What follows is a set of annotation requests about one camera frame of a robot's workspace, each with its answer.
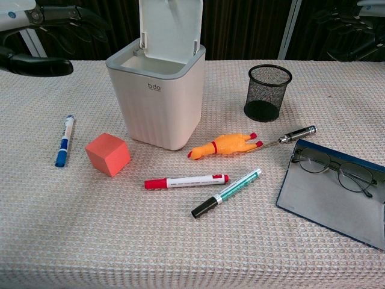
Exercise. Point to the beige waffle-weave tablecloth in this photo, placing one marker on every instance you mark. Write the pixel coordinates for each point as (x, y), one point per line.
(90, 234)

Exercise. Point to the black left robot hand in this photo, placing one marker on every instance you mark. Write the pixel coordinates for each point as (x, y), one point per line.
(45, 65)

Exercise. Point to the black background curtain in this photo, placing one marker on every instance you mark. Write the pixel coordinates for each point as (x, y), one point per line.
(240, 30)

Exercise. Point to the white plastic bin lid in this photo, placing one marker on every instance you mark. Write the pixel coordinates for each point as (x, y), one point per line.
(171, 27)

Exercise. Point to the red whiteboard marker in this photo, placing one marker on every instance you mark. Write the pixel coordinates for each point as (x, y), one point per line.
(186, 181)

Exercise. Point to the blue open glasses case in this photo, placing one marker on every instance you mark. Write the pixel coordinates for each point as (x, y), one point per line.
(319, 198)

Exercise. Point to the orange foam cube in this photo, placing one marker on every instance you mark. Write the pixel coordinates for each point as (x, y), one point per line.
(108, 155)

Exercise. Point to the blue whiteboard marker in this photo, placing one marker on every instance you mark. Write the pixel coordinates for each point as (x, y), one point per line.
(64, 141)

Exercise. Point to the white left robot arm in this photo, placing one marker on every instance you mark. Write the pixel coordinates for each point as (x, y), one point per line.
(12, 12)

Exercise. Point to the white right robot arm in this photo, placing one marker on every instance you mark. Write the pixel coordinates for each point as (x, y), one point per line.
(371, 7)

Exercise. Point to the metal precision screwdriver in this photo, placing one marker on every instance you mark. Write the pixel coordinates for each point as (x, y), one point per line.
(300, 132)

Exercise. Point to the yellow rubber chicken toy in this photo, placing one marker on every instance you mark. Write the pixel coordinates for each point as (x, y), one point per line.
(224, 146)

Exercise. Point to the black thin-framed eyeglasses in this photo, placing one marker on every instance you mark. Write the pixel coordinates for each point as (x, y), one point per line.
(337, 171)

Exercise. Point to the white desktop trash bin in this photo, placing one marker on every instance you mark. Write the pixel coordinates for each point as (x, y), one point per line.
(159, 105)

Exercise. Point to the black mesh pen holder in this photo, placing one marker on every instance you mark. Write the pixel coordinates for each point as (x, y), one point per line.
(267, 96)

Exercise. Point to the green marker with black cap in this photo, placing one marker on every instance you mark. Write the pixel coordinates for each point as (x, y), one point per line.
(228, 192)

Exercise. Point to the white metal frame post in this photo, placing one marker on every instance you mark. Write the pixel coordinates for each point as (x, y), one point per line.
(33, 45)
(289, 28)

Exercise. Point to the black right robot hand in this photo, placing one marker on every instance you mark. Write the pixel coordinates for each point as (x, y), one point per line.
(358, 36)

